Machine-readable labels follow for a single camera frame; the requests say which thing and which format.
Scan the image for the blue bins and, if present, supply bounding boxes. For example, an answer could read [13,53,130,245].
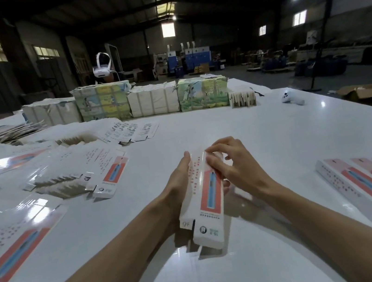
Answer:
[292,52,350,82]

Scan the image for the white headset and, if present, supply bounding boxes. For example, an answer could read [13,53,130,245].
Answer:
[90,50,116,79]

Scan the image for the pile of carton blanks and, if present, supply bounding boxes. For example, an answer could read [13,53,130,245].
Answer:
[0,110,184,282]

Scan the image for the person's left hand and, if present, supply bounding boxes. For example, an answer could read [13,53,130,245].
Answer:
[152,150,202,229]

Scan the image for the toothbrush carton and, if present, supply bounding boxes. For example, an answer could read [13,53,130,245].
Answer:
[169,148,238,256]

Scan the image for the blue machine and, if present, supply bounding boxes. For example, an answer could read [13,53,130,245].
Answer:
[164,37,214,78]

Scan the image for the person's right forearm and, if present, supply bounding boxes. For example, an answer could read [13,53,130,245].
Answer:
[256,165,372,282]

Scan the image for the small beige card stack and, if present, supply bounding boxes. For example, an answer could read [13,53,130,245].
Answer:
[228,87,258,110]

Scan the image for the black floor stand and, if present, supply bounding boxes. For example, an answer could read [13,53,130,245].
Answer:
[291,0,348,93]

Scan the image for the small white object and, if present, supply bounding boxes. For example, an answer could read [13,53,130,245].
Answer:
[279,87,306,109]

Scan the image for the row of white cartons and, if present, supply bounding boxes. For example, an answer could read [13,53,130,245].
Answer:
[126,79,182,120]
[21,93,83,132]

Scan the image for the open cardboard box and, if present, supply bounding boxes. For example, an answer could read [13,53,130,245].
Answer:
[336,82,372,114]

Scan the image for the person's right hand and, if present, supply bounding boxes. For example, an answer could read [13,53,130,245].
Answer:
[203,131,278,206]

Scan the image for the green yellow carton bundle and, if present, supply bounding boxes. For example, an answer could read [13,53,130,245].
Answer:
[71,78,137,128]

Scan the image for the green printed carton bundle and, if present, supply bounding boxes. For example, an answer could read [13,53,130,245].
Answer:
[175,71,232,114]

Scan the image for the person's left forearm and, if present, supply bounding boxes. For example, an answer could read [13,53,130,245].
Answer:
[0,198,194,282]

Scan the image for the grey crate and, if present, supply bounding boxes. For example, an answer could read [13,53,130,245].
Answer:
[18,89,54,106]

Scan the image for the double wall window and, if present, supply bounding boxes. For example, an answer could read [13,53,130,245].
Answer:
[291,9,310,27]

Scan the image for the square bright window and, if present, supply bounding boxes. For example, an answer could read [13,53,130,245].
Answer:
[161,21,177,39]

